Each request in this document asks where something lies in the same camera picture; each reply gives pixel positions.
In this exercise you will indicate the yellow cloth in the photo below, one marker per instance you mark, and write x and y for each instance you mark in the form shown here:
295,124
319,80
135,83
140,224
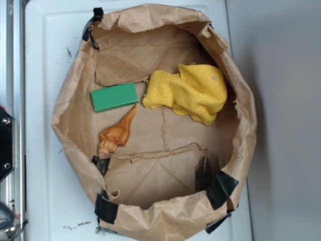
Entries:
196,90

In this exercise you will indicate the aluminium frame rail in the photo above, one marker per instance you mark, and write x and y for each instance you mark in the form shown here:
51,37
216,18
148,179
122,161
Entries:
13,194

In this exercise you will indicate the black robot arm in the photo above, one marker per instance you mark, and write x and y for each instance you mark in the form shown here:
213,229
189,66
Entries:
7,144

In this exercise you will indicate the brown paper bag tray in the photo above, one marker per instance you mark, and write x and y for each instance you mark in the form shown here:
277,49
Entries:
142,194

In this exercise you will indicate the green rectangular block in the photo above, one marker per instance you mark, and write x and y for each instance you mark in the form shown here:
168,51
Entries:
114,97

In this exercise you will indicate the white plastic table tray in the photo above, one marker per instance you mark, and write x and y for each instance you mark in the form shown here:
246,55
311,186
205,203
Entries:
57,206

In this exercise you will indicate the orange spiral seashell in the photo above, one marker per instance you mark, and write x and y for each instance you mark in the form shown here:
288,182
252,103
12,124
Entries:
117,135

